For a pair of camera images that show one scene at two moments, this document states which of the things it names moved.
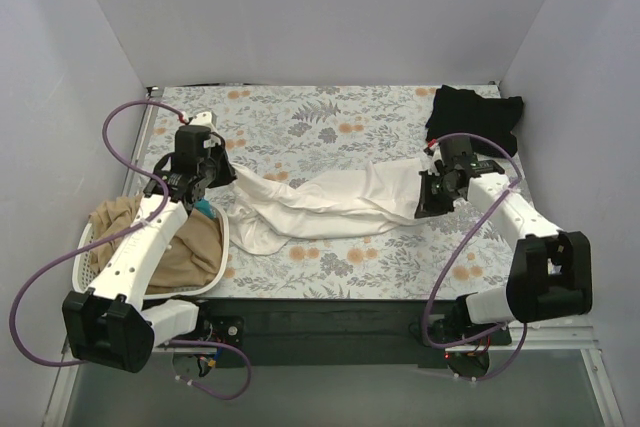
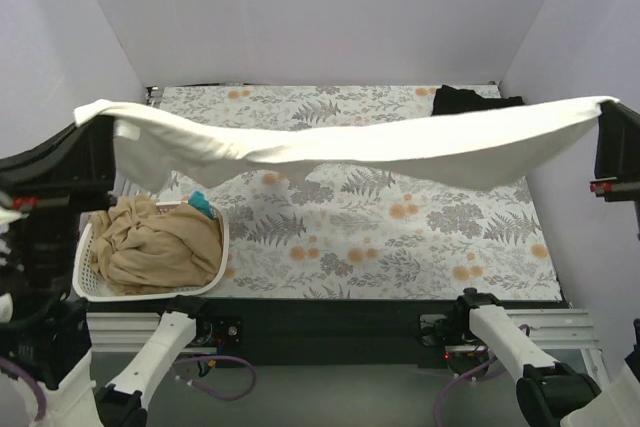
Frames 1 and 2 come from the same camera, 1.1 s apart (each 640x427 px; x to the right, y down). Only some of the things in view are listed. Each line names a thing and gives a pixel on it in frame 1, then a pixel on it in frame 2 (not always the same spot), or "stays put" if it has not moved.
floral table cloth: [311, 130] stays put
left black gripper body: [220, 173] -> [38, 179]
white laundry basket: [83, 262] stays put
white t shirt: [270, 211] -> [495, 147]
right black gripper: [430, 195] -> [620, 179]
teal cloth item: [205, 207] stays put
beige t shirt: [193, 258] stays put
